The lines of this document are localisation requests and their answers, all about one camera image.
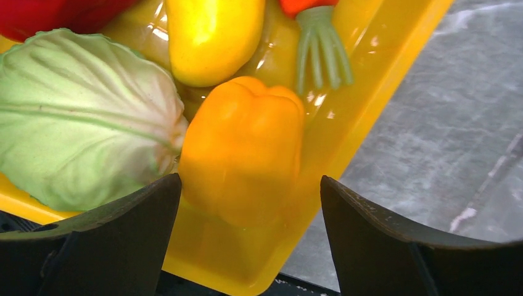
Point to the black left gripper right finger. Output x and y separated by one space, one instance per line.
379 252

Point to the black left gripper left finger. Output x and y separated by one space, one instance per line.
115 249

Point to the green cabbage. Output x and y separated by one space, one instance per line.
86 120

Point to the orange bell pepper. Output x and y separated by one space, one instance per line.
241 154

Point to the orange carrot with green top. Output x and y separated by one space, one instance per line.
319 44

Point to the red bell pepper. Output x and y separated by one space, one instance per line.
22 19

